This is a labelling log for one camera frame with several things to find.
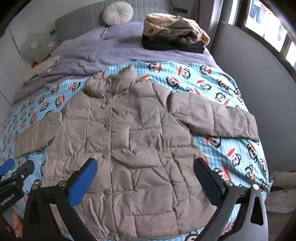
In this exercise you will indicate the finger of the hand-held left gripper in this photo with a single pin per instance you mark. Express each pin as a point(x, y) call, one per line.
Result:
point(7, 166)
point(25, 169)

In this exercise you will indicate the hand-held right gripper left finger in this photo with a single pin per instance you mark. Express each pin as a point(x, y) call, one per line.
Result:
point(84, 179)

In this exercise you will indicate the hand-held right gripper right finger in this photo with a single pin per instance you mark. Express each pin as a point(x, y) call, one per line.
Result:
point(204, 176)

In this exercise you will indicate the beige puffer jacket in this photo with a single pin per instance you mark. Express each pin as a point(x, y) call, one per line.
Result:
point(138, 139)

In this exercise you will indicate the person's left hand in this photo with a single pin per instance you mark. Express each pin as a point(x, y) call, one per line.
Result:
point(16, 223)

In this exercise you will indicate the blue striped monkey-print blanket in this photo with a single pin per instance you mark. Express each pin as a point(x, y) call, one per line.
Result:
point(231, 153)

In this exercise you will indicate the grey fluffy cloth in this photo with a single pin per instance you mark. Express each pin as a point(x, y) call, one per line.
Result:
point(283, 183)

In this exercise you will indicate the white crumpled cloth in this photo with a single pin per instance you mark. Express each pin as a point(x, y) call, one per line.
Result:
point(42, 68)

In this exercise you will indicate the clear plastic bag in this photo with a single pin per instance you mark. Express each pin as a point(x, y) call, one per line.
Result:
point(34, 45)

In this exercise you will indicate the purple duvet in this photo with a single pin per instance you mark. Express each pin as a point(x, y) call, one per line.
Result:
point(111, 48)

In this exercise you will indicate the grey furry garment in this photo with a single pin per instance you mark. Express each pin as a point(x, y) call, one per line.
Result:
point(182, 32)

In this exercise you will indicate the window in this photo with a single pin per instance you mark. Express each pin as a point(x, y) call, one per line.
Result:
point(266, 20)

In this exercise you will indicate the round white cushion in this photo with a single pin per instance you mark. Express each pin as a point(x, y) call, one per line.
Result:
point(117, 14)

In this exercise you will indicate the grey padded headboard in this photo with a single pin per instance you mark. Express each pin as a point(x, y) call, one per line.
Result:
point(148, 8)

